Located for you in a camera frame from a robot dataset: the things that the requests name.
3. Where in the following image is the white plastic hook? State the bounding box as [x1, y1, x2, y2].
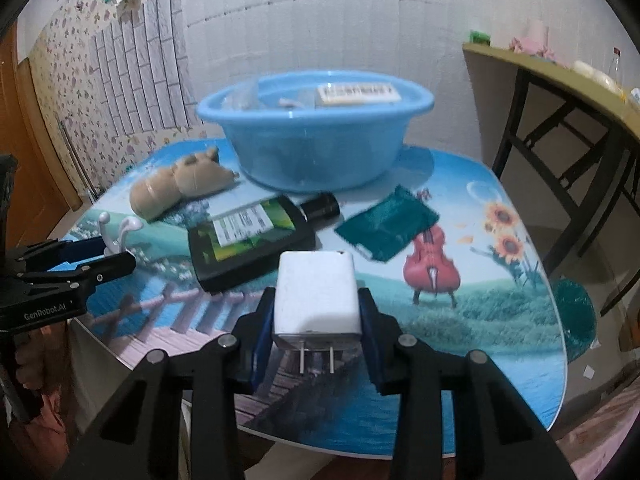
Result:
[98, 211, 143, 256]

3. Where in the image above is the person left hand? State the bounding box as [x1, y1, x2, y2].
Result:
[15, 322, 73, 414]

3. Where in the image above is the blue plastic basin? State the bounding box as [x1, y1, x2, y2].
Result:
[196, 70, 435, 193]

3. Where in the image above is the cream bun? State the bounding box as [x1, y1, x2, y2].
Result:
[591, 70, 624, 96]
[572, 60, 596, 79]

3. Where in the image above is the black green shampoo bottle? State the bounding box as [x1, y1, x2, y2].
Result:
[188, 193, 341, 294]

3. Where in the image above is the glass bottle on shelf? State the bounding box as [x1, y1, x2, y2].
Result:
[608, 47, 623, 86]

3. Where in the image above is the wooden door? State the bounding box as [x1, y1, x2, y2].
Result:
[1, 26, 82, 247]

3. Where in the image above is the white roll on shelf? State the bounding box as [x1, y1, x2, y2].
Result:
[526, 20, 549, 50]

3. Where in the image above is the green box on shelf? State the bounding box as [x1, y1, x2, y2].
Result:
[469, 30, 491, 46]

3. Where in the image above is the clear zip bag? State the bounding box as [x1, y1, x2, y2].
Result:
[221, 78, 279, 112]

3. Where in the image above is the pink cloth on shelf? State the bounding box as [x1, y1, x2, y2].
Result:
[509, 37, 556, 62]

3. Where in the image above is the tan plush bear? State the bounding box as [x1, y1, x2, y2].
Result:
[129, 148, 239, 221]

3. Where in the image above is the white power adapter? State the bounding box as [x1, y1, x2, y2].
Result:
[272, 250, 361, 373]

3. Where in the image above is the wooden side table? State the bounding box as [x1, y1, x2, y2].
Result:
[462, 41, 640, 316]

